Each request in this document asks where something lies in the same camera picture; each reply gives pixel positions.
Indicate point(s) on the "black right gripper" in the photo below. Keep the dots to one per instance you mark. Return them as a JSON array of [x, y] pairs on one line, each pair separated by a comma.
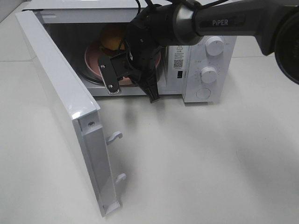
[[139, 62]]

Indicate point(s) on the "burger with sesame-free bun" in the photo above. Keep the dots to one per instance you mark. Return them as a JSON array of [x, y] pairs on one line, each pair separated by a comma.
[[112, 37]]

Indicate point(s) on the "white microwave door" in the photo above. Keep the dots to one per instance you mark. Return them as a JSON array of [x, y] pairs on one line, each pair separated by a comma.
[[75, 110]]

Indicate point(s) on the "round white door release button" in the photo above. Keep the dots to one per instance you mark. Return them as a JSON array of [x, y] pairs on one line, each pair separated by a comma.
[[203, 93]]

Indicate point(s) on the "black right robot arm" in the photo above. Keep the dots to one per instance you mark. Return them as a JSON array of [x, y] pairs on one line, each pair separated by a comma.
[[273, 23]]

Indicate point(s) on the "glass microwave turntable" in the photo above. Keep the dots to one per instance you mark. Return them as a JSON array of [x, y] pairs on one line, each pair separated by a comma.
[[96, 77]]

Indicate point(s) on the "white warning label sticker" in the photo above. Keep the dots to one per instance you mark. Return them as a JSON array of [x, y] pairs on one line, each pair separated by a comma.
[[179, 56]]

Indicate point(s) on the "white microwave oven body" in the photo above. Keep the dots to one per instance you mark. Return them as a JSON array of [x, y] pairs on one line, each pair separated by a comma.
[[68, 37]]

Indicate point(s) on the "lower white timer knob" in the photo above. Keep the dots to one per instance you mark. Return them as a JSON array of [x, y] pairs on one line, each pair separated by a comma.
[[208, 74]]

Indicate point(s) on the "upper white power knob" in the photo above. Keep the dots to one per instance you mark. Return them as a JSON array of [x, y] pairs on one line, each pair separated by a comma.
[[214, 45]]

